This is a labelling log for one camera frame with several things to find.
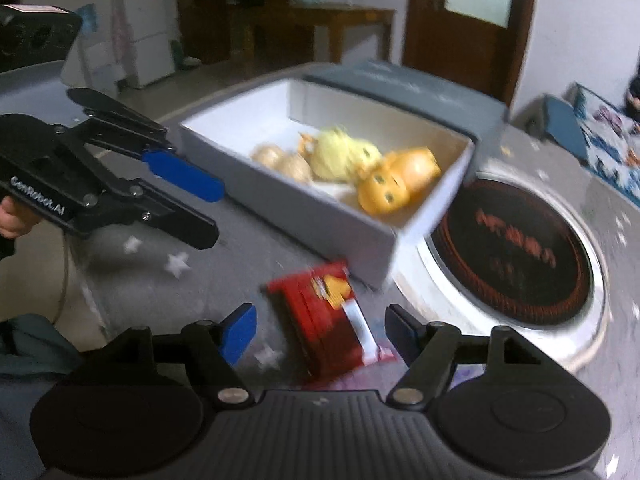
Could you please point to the beige round toy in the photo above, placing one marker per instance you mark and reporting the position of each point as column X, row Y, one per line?
column 296, row 167
column 267, row 156

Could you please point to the person's grey-blue clothing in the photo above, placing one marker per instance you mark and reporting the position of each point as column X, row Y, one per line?
column 25, row 350

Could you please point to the grey box lid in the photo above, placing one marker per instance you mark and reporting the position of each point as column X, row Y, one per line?
column 425, row 95

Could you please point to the person's left hand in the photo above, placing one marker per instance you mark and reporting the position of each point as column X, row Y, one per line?
column 12, row 220

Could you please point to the orange plush duck toy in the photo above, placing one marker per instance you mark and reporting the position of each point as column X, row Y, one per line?
column 395, row 180

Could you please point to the blue sofa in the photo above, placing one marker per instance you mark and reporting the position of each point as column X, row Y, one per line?
column 550, row 125

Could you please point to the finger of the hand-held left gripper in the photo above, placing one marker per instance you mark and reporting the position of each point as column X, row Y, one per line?
column 185, row 177
column 175, row 220

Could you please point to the butterfly print blanket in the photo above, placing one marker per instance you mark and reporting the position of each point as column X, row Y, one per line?
column 610, row 135

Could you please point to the wooden side table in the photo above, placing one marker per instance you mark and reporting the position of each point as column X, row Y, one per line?
column 340, row 15

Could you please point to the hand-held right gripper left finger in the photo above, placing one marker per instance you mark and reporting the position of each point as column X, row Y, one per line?
column 242, row 332

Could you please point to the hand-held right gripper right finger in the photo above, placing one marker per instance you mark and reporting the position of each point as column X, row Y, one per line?
column 400, row 332

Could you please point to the dark wooden cabinet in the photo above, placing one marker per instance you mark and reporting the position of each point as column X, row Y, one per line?
column 215, row 10

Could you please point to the yellow plush duck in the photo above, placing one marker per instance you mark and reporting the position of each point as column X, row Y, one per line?
column 340, row 157

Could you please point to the red snack packet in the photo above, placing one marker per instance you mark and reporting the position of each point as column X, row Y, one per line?
column 310, row 310

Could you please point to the brown wooden door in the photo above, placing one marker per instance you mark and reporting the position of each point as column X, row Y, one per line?
column 425, row 35

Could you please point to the grey star-print quilted desktop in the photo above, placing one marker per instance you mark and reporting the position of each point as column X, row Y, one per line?
column 225, row 270

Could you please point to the grey cardboard box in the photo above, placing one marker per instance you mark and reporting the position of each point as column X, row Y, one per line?
column 300, row 220

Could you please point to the black round induction cooker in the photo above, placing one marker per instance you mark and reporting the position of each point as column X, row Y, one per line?
column 510, row 260

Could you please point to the white refrigerator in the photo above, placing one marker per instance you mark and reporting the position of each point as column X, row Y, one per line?
column 150, row 35

